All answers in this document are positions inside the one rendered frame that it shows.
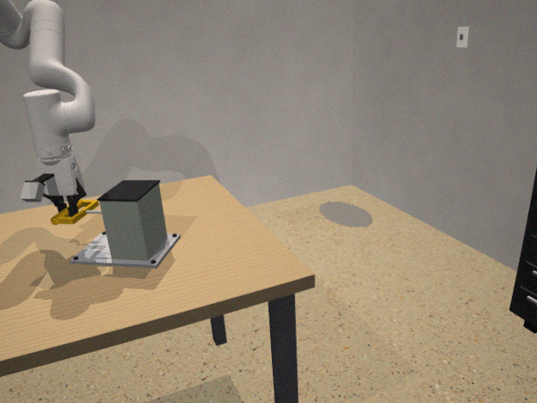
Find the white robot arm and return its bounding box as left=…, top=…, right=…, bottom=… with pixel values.
left=0, top=0, right=96, bottom=202

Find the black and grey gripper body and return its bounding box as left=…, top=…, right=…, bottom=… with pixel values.
left=38, top=152, right=84, bottom=196

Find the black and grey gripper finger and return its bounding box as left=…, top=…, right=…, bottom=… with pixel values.
left=66, top=179, right=87, bottom=217
left=43, top=194, right=67, bottom=212

